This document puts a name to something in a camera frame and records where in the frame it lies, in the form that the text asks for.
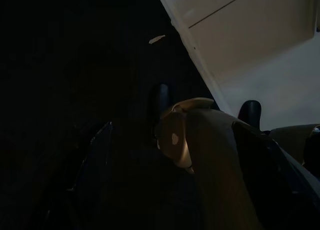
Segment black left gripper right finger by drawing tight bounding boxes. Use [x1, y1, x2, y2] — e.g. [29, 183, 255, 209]
[232, 100, 320, 230]

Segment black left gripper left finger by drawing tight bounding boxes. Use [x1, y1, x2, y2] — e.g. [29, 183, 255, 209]
[44, 83, 176, 230]

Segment yellow juice carton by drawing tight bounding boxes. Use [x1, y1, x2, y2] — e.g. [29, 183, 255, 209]
[153, 97, 266, 230]

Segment short white tape strip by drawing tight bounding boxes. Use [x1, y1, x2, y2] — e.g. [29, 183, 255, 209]
[148, 35, 167, 45]

